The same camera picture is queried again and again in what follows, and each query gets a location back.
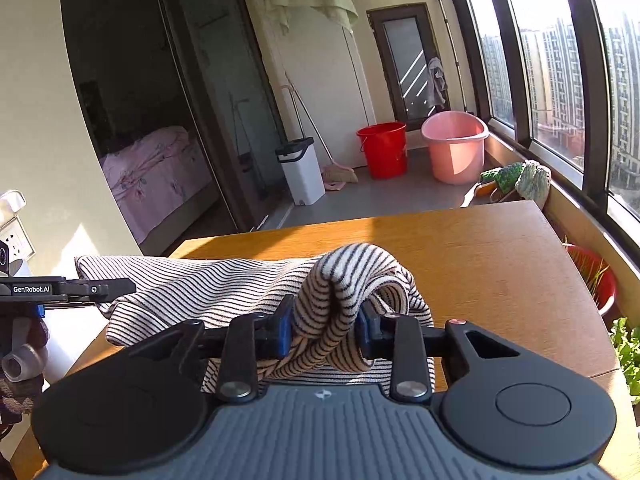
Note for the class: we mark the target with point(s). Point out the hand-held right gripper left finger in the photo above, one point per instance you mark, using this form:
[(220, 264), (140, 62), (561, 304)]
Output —
[(284, 331)]

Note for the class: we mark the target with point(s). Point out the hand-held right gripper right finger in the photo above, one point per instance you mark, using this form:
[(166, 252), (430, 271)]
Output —
[(362, 329)]

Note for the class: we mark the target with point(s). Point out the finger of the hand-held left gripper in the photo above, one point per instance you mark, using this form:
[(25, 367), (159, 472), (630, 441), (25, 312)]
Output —
[(100, 290)]

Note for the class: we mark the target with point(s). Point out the black white striped garment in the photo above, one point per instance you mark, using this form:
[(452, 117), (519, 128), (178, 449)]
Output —
[(200, 285)]

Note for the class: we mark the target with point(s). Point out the white plug adapter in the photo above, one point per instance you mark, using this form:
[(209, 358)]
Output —
[(11, 201)]

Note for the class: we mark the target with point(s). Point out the bed with pink floral sheet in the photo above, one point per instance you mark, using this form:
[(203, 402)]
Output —
[(150, 180)]

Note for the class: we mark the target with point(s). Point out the broom with pink bristles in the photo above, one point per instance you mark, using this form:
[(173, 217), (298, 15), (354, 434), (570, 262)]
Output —
[(336, 172)]

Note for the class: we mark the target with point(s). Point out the white bin with black lid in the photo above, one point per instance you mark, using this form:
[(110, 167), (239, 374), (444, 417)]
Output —
[(301, 170)]

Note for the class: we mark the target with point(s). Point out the red plastic bucket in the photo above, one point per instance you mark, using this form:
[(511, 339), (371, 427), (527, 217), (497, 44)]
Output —
[(382, 149)]

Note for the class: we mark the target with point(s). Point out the pink plastic tub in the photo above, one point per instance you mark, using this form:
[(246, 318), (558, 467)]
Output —
[(454, 147)]

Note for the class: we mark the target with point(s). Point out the green white knitted cloth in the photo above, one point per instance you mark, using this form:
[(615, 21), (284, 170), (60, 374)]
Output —
[(525, 180)]

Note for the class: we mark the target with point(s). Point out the red plant pot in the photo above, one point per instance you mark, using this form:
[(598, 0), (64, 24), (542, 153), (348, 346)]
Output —
[(597, 280)]

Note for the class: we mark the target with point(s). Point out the grey hanging cloth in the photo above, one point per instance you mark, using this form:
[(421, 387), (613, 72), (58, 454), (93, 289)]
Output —
[(437, 82)]

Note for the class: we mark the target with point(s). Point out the green leafy plant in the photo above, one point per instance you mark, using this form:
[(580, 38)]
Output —
[(627, 350)]

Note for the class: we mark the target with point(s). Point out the dark framed glass door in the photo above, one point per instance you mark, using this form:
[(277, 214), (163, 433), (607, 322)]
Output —
[(407, 65)]

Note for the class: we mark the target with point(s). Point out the long mop pole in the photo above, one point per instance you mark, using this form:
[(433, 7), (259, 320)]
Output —
[(450, 45)]

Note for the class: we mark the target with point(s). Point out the white wall socket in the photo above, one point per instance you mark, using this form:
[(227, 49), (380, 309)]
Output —
[(16, 240)]

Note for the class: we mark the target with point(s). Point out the dark sliding door frame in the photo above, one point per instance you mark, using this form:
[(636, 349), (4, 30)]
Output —
[(220, 90)]

